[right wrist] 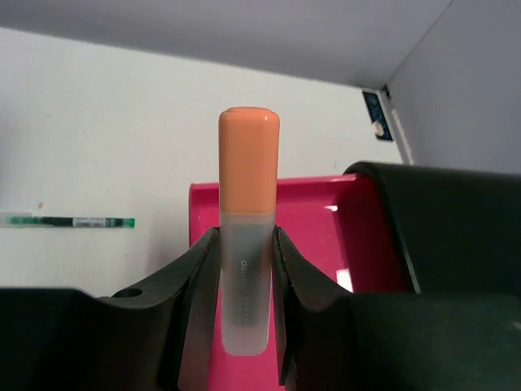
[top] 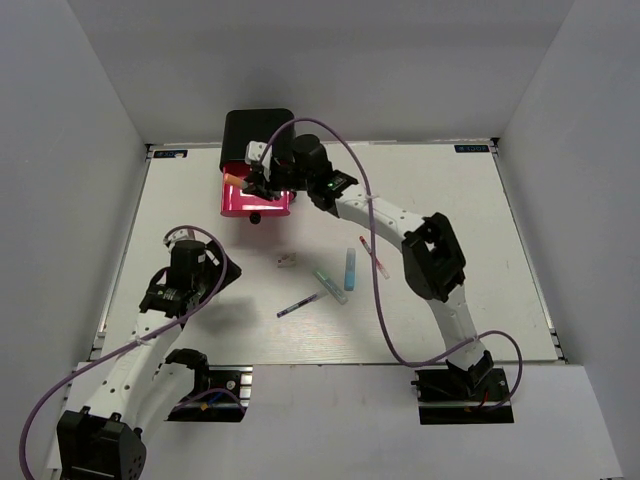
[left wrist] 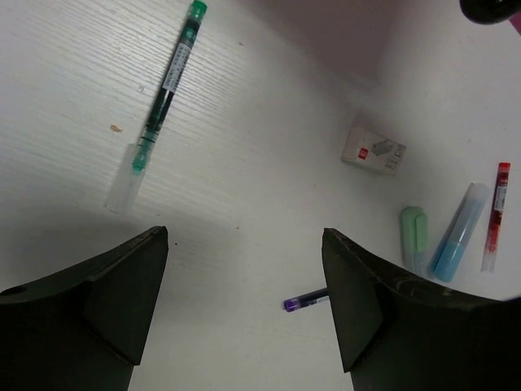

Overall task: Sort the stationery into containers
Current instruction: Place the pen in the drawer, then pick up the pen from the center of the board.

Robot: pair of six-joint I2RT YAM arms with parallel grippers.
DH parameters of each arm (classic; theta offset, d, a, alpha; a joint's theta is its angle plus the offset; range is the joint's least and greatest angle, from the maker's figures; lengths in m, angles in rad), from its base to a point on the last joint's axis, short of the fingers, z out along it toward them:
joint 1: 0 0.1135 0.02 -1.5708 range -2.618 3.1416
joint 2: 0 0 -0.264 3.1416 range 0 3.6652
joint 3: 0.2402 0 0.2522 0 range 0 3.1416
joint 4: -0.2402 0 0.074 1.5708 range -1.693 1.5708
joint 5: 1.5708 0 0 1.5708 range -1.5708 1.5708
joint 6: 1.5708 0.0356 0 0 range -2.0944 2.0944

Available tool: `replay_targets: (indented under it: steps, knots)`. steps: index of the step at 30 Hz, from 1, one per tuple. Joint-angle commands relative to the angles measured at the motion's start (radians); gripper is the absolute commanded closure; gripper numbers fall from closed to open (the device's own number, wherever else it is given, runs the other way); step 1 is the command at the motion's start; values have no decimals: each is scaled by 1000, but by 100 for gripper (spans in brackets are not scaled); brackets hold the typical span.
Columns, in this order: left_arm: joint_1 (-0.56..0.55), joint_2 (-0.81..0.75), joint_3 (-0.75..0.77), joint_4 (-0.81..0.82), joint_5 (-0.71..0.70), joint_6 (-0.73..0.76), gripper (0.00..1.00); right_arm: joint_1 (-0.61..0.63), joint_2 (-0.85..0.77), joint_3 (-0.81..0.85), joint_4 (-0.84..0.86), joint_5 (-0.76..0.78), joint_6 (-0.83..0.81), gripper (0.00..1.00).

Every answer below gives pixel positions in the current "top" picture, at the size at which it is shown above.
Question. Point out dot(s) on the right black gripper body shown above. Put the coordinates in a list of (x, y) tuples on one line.
[(288, 177)]

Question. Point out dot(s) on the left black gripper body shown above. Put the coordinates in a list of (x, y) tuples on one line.
[(202, 280)]

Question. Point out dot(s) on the pink drawer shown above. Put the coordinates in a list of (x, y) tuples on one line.
[(234, 203)]

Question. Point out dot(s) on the orange highlighter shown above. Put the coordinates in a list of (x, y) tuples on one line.
[(235, 181)]

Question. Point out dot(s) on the green highlighter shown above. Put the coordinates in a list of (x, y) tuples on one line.
[(331, 286)]

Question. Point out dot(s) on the blue highlighter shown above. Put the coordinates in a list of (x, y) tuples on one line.
[(350, 270)]

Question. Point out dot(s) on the red gel pen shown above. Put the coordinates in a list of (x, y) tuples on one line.
[(381, 269)]

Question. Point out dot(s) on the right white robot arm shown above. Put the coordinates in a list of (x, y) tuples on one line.
[(432, 258)]

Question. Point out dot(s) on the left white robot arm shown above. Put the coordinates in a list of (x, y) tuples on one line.
[(106, 438)]

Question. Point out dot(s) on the white eraser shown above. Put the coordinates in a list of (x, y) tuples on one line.
[(287, 260)]

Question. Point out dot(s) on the black drawer cabinet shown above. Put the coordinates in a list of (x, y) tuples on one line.
[(245, 125)]

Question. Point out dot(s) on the purple gel pen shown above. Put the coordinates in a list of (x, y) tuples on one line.
[(306, 301)]

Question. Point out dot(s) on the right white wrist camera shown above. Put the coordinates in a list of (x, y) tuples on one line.
[(258, 152)]

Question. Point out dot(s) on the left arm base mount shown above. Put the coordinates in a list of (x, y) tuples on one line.
[(222, 396)]

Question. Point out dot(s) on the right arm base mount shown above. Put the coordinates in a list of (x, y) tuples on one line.
[(443, 402)]

